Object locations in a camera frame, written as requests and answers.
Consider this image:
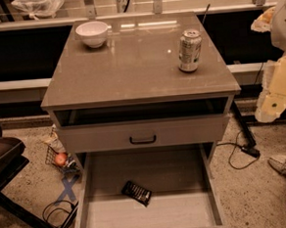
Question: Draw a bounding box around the black rxbar chocolate bar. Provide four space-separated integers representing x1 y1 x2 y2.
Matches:
121 181 152 206

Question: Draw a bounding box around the white ceramic bowl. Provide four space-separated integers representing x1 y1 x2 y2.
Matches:
75 21 108 48

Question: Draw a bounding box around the black wire basket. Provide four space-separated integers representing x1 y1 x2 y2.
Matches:
45 147 79 174

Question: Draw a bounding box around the clear plastic bag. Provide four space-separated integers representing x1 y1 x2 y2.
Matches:
11 0 65 20

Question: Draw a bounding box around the black chair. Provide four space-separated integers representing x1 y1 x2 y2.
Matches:
0 126 78 228

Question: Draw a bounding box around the black power cable right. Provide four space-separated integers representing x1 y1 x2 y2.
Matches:
215 128 262 172

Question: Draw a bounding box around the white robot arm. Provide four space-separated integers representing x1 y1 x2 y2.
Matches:
251 0 286 123

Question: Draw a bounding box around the black floor cable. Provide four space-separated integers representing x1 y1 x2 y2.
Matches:
32 198 79 228

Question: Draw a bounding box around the open middle drawer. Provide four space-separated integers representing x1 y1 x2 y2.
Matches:
74 146 233 228

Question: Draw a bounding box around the black drawer handle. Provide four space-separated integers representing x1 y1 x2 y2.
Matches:
129 135 157 145

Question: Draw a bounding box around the black leaning bar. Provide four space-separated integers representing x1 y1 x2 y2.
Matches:
231 102 256 148

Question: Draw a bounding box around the grey sneaker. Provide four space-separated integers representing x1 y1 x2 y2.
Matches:
268 155 286 176

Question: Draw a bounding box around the red apple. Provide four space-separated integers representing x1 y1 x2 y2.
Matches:
54 153 68 167

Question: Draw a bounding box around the grey drawer cabinet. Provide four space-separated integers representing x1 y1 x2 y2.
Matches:
41 13 240 166

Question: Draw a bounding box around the green white soda can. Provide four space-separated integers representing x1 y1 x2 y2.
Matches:
178 29 202 72

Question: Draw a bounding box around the closed top drawer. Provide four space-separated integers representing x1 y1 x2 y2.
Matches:
57 115 230 154

